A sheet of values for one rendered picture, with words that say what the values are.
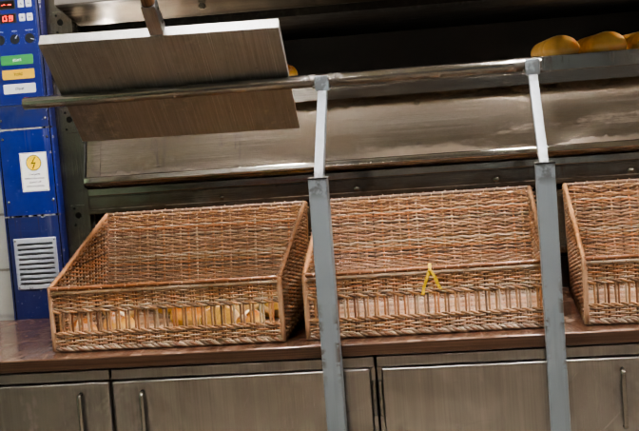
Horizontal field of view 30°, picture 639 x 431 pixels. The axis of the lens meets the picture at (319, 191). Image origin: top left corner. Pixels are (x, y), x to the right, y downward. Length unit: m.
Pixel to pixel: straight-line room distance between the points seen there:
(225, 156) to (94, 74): 0.50
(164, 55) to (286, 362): 0.75
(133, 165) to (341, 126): 0.57
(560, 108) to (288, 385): 1.03
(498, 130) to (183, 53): 0.87
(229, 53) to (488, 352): 0.88
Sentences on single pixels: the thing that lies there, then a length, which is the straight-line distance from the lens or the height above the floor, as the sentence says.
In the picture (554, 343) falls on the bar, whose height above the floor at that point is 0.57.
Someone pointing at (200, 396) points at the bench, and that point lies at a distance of 2.73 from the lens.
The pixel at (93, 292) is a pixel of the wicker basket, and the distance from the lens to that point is 2.79.
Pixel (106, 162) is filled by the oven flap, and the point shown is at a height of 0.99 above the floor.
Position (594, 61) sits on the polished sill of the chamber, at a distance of 3.13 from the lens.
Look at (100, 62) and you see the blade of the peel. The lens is 2.81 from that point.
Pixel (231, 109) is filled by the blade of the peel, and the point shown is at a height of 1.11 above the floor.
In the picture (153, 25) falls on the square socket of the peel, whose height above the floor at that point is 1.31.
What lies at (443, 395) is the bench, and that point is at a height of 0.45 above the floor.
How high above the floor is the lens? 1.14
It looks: 5 degrees down
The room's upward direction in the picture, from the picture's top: 4 degrees counter-clockwise
